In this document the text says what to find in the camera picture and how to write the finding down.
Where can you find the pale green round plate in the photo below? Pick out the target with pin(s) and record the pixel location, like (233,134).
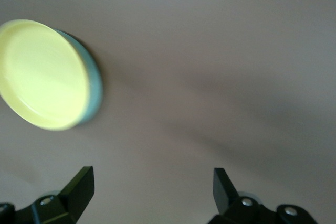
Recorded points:
(93,87)

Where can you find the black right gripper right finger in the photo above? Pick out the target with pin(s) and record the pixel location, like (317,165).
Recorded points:
(225,197)

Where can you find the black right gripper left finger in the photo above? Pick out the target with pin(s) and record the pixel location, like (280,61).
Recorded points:
(76,195)

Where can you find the brown table cover sheet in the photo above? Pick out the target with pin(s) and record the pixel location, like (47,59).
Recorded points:
(223,64)

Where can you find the yellow round plate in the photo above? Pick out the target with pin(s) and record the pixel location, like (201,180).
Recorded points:
(42,74)

